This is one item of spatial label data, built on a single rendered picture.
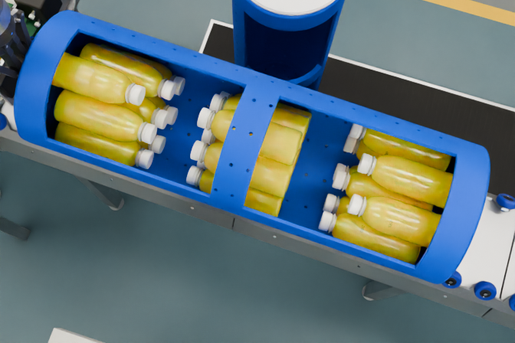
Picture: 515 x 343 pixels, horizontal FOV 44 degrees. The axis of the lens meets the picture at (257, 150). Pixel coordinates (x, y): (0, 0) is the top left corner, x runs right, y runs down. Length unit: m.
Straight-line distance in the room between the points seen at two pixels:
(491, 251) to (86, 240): 1.46
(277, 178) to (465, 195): 0.34
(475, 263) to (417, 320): 0.94
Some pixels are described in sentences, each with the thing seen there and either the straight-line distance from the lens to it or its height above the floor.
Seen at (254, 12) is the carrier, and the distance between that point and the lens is 1.49.
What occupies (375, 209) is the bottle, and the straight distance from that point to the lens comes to 1.21.
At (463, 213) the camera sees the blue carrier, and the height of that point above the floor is 1.23.
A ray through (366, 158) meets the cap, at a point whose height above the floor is 1.14.
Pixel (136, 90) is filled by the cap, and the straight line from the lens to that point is 1.24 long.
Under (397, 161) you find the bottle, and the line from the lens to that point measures 1.23.
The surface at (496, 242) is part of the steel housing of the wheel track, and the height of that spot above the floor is 0.93.
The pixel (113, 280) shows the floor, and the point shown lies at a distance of 2.36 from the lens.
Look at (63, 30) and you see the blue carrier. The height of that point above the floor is 1.22.
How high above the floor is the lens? 2.31
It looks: 74 degrees down
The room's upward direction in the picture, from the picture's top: 4 degrees clockwise
